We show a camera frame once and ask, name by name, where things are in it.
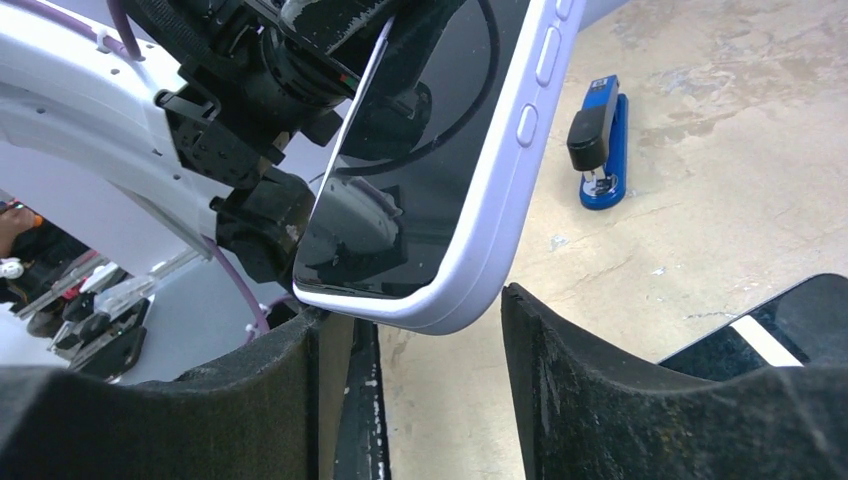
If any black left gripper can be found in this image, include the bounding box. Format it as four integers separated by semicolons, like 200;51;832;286
124;0;463;189

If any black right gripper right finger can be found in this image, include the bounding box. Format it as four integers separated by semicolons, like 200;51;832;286
501;283;847;479

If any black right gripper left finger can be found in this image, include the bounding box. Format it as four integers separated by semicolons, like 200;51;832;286
1;308;354;479

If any lilac phone case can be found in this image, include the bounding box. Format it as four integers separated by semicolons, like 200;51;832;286
293;1;592;335

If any black smartphone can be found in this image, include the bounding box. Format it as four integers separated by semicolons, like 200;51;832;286
659;273;847;382

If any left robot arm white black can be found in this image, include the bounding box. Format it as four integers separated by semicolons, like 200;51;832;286
1;1;459;283

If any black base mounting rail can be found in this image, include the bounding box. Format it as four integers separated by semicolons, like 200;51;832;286
334;320;391;480

